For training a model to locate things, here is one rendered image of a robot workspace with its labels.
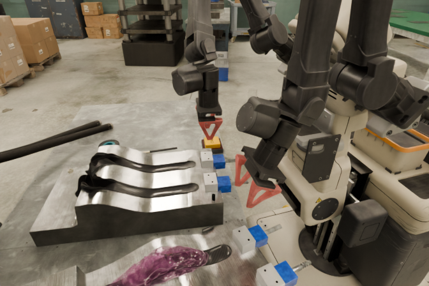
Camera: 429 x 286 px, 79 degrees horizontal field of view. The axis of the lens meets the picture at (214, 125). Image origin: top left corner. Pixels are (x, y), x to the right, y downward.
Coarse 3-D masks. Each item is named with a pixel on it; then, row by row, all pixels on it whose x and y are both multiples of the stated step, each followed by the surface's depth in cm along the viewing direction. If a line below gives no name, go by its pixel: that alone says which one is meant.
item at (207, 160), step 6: (204, 156) 84; (210, 156) 84; (216, 156) 86; (222, 156) 86; (204, 162) 82; (210, 162) 83; (216, 162) 84; (222, 162) 84; (228, 162) 86; (216, 168) 85; (222, 168) 85
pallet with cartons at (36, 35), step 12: (24, 24) 410; (36, 24) 434; (48, 24) 470; (24, 36) 414; (36, 36) 432; (48, 36) 469; (24, 48) 422; (36, 48) 432; (48, 48) 466; (36, 60) 433; (48, 60) 463
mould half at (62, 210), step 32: (160, 160) 88; (192, 160) 87; (64, 192) 78; (96, 192) 68; (192, 192) 74; (64, 224) 68; (96, 224) 68; (128, 224) 70; (160, 224) 72; (192, 224) 73
